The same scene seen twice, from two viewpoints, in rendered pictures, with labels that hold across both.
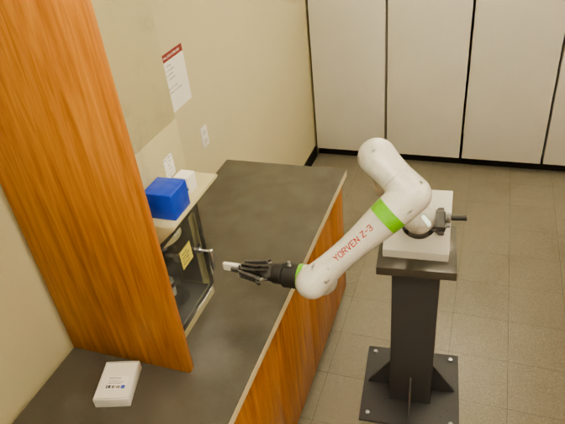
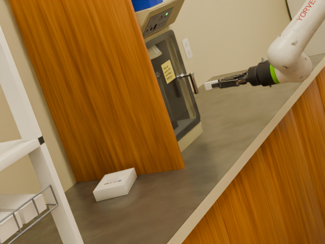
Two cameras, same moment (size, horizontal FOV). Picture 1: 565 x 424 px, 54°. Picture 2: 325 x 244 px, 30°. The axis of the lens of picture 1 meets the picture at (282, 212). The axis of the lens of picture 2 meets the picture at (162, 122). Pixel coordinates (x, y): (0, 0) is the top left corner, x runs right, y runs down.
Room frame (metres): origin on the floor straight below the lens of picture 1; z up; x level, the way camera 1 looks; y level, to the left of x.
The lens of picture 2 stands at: (-0.74, 0.05, 1.62)
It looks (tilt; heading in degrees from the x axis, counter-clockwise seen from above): 13 degrees down; 10
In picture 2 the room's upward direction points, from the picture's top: 18 degrees counter-clockwise
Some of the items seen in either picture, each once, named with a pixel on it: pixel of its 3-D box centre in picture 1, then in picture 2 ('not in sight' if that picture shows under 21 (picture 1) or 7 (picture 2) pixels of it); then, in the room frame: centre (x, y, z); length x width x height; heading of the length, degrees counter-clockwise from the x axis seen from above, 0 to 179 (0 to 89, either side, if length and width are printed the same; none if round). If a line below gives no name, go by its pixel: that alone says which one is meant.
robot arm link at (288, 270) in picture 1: (290, 274); (267, 72); (1.51, 0.00, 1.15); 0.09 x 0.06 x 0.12; 157
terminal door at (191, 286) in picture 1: (187, 270); (170, 87); (1.55, 0.37, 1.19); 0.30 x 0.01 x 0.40; 157
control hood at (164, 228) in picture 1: (183, 209); (159, 17); (1.53, 0.32, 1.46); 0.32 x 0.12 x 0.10; 157
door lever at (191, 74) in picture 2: (208, 258); (190, 83); (1.64, 0.30, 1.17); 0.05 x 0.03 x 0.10; 67
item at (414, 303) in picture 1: (413, 326); not in sight; (1.84, -0.56, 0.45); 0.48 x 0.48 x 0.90; 72
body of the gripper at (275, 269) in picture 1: (271, 272); (249, 77); (1.54, 0.06, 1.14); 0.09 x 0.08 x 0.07; 67
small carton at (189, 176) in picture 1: (185, 182); not in sight; (1.57, 0.30, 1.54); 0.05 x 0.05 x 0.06; 64
